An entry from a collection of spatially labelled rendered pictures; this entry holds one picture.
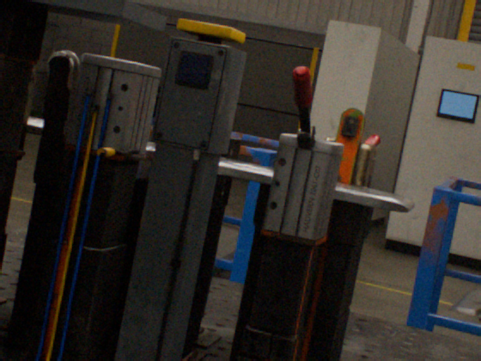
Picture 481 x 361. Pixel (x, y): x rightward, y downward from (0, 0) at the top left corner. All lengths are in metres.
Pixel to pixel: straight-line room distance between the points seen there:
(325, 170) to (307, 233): 0.08
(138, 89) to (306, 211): 0.26
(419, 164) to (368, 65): 1.03
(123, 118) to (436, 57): 8.03
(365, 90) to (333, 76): 0.33
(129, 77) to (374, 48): 8.03
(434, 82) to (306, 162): 8.01
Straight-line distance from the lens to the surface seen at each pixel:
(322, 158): 1.14
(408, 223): 9.16
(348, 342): 1.80
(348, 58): 9.22
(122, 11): 1.00
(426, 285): 3.05
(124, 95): 1.20
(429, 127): 9.12
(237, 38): 1.03
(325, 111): 9.23
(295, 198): 1.14
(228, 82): 1.01
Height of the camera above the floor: 1.09
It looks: 3 degrees down
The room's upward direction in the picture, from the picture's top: 11 degrees clockwise
